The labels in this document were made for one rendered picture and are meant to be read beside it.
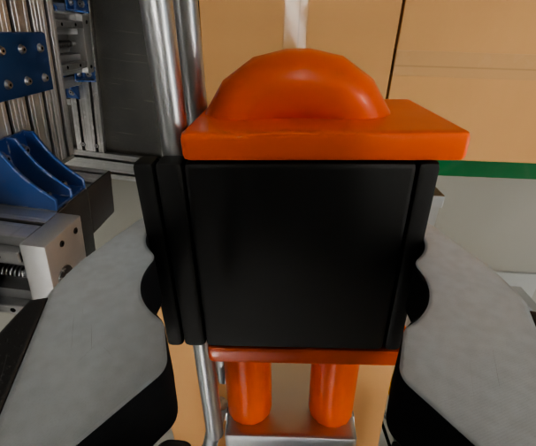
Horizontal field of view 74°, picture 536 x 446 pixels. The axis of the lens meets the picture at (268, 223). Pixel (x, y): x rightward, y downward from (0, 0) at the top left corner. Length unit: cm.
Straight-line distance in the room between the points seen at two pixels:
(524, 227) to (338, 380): 171
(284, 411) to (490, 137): 84
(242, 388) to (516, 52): 87
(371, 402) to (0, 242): 62
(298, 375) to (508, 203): 160
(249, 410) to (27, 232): 44
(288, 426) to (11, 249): 45
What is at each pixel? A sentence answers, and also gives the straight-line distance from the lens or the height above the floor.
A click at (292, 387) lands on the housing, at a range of 21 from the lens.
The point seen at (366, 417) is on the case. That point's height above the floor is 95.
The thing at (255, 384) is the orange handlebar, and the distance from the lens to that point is 17.
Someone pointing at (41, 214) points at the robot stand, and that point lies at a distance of 61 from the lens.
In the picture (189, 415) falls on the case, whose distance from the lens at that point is 77.
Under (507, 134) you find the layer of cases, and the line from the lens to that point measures 98.
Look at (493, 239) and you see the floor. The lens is 182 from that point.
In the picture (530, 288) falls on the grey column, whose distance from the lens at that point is 204.
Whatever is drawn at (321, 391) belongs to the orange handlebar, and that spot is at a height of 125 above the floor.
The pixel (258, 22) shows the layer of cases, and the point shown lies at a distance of 82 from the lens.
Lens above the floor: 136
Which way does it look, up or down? 62 degrees down
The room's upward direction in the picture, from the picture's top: 175 degrees counter-clockwise
